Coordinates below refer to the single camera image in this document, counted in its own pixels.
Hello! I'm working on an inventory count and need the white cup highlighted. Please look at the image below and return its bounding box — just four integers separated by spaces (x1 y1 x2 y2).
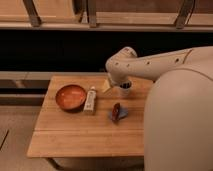
119 81 132 98

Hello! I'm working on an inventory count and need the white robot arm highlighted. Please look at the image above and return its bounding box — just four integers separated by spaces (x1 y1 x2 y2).
103 46 213 171

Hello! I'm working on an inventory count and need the dark red oblong object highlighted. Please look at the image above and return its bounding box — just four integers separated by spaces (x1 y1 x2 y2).
112 103 120 122

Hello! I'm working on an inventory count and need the wooden shelf frame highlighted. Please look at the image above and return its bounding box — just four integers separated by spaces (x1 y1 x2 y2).
0 0 213 32

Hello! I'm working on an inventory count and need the white tube with label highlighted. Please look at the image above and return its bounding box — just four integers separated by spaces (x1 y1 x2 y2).
83 86 97 113

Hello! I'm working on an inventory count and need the orange wooden bowl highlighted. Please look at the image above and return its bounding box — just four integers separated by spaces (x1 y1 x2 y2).
55 84 87 111

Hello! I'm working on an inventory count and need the wooden table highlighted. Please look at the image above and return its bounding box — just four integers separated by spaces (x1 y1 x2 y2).
27 75 152 158

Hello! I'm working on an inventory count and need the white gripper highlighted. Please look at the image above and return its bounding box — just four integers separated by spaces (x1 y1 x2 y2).
102 74 131 93

